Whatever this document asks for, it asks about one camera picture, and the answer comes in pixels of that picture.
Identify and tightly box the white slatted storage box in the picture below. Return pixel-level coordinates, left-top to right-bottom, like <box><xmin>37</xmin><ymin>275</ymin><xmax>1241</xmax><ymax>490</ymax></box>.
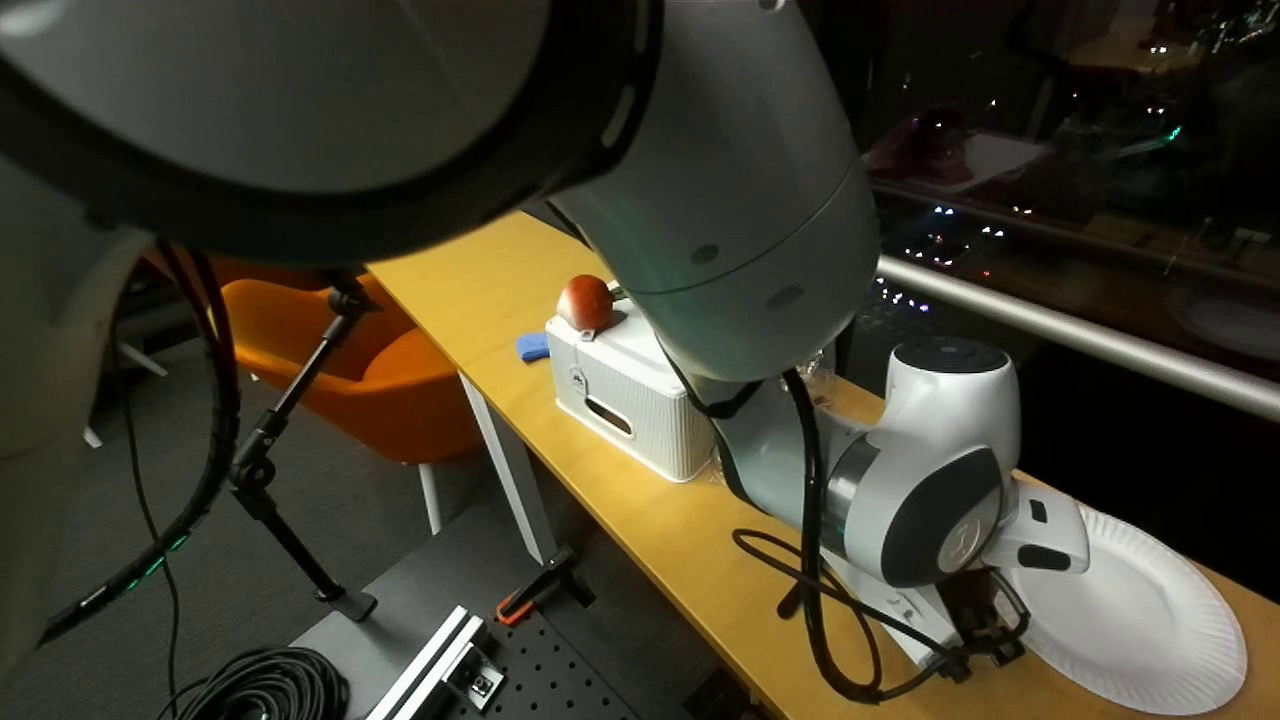
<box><xmin>545</xmin><ymin>299</ymin><xmax>722</xmax><ymax>484</ymax></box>

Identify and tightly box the aluminium rail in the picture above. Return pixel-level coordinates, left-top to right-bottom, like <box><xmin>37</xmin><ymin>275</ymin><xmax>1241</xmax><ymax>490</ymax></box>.
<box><xmin>364</xmin><ymin>604</ymin><xmax>507</xmax><ymax>720</ymax></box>

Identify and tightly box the coil of black cable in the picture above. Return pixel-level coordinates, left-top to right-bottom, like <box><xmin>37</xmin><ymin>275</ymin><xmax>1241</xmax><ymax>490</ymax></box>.
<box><xmin>154</xmin><ymin>646</ymin><xmax>352</xmax><ymax>720</ymax></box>

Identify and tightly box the silver metal railing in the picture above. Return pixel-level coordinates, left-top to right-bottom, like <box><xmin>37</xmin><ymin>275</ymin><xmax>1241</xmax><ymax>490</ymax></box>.
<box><xmin>874</xmin><ymin>254</ymin><xmax>1280</xmax><ymax>423</ymax></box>

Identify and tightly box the orange chair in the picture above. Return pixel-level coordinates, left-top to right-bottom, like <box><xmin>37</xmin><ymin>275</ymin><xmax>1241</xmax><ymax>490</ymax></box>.
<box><xmin>214</xmin><ymin>274</ymin><xmax>488</xmax><ymax>537</ymax></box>

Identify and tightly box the orange and black clamp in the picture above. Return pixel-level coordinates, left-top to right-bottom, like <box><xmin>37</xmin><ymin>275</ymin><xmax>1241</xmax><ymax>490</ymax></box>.
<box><xmin>494</xmin><ymin>544</ymin><xmax>597</xmax><ymax>629</ymax></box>

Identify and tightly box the window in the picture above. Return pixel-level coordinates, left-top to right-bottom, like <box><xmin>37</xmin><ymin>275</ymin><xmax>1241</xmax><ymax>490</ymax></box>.
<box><xmin>796</xmin><ymin>0</ymin><xmax>1280</xmax><ymax>603</ymax></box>

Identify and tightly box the red apple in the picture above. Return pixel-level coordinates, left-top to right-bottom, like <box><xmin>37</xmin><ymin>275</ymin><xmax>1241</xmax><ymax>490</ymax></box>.
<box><xmin>556</xmin><ymin>274</ymin><xmax>617</xmax><ymax>334</ymax></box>

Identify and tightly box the white paper plate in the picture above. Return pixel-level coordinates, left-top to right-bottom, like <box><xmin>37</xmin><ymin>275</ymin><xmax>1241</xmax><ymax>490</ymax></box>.
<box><xmin>998</xmin><ymin>499</ymin><xmax>1250</xmax><ymax>717</ymax></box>

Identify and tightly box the clear plastic bag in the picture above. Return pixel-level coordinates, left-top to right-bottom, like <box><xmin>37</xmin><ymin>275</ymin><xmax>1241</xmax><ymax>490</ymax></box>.
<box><xmin>797</xmin><ymin>348</ymin><xmax>843</xmax><ymax>405</ymax></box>

